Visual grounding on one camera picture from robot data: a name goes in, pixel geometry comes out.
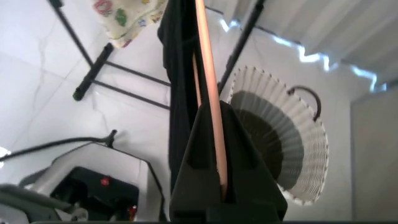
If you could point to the white curtain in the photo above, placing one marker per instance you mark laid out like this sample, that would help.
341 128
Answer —
326 25

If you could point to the black garment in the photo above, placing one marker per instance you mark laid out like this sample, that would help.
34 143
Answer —
180 77

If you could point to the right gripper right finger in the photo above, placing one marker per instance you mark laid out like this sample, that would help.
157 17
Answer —
252 186

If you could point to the cream printed garment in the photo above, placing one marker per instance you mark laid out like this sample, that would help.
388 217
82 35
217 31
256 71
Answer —
130 18

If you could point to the white laundry basket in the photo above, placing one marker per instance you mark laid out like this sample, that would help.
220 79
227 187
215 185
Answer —
308 149

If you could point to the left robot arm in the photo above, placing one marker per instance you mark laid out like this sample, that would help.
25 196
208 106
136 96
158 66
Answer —
25 199

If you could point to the black clothes rack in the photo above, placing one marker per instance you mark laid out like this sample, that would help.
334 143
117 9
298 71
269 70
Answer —
93 70

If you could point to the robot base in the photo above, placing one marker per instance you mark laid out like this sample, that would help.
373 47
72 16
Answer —
102 161

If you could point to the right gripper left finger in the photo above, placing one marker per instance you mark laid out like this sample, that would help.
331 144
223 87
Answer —
192 186

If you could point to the pink clothes hanger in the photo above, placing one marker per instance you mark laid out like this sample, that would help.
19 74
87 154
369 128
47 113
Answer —
208 62

